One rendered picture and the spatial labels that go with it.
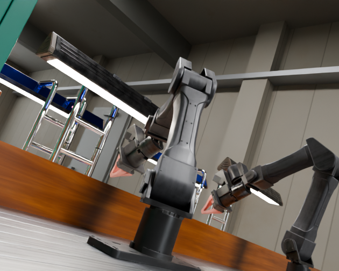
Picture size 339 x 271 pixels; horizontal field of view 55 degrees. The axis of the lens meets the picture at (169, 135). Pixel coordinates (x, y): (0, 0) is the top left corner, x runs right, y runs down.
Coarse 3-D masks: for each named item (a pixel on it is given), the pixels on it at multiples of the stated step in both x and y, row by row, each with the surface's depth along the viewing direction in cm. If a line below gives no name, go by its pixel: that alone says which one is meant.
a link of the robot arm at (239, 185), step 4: (240, 176) 120; (236, 180) 120; (240, 180) 120; (236, 184) 118; (240, 184) 117; (232, 188) 118; (236, 188) 117; (240, 188) 116; (244, 188) 115; (248, 188) 117; (232, 192) 117; (236, 192) 117; (240, 192) 116; (244, 192) 116; (248, 192) 116; (236, 196) 117; (240, 196) 117; (244, 196) 117
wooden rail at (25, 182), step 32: (0, 160) 53; (32, 160) 56; (0, 192) 53; (32, 192) 57; (64, 192) 61; (96, 192) 66; (128, 192) 72; (96, 224) 67; (128, 224) 72; (192, 224) 88; (192, 256) 89; (224, 256) 101; (256, 256) 115
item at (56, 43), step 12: (48, 36) 91; (48, 48) 87; (60, 48) 90; (72, 48) 94; (48, 60) 93; (60, 60) 90; (72, 60) 92; (84, 60) 96; (84, 72) 95; (96, 72) 99; (108, 72) 104; (96, 84) 98; (108, 84) 101; (120, 84) 106; (120, 96) 104; (132, 96) 109; (132, 108) 109; (144, 108) 112; (156, 108) 119
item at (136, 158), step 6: (138, 144) 100; (120, 150) 99; (138, 150) 98; (120, 156) 98; (126, 156) 100; (132, 156) 99; (138, 156) 98; (144, 156) 98; (120, 162) 97; (126, 162) 98; (132, 162) 99; (138, 162) 99; (132, 168) 100; (138, 168) 102
